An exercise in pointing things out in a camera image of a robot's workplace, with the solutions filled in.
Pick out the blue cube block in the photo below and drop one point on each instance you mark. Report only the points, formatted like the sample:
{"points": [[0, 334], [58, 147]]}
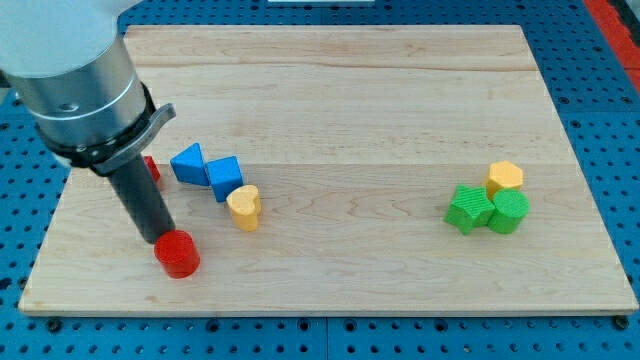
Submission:
{"points": [[224, 176]]}

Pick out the green cylinder block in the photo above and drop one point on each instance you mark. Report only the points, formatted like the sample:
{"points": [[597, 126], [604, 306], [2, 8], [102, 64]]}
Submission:
{"points": [[511, 207]]}

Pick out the yellow hexagon block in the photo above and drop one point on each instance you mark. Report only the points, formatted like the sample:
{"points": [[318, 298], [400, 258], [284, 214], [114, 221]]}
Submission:
{"points": [[503, 175]]}

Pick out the light wooden board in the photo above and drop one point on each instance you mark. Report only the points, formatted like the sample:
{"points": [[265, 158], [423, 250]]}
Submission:
{"points": [[356, 137]]}

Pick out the red cylinder block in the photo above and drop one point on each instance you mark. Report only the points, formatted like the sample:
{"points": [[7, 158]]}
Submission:
{"points": [[177, 253]]}

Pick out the yellow heart block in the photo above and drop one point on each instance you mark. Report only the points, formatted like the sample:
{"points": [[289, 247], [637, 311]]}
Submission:
{"points": [[245, 207]]}

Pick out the small red block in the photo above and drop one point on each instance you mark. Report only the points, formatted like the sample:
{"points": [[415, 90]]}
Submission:
{"points": [[152, 167]]}

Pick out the green star block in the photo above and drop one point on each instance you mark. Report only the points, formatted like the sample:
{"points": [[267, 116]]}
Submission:
{"points": [[469, 208]]}

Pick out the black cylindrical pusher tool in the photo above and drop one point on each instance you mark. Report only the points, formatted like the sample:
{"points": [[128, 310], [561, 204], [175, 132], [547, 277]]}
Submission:
{"points": [[138, 192]]}

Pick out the blue triangle block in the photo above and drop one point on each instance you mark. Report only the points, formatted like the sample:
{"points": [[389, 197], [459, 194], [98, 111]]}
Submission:
{"points": [[189, 166]]}

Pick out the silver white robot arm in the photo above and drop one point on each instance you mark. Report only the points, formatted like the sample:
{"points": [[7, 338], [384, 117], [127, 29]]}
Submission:
{"points": [[68, 63]]}

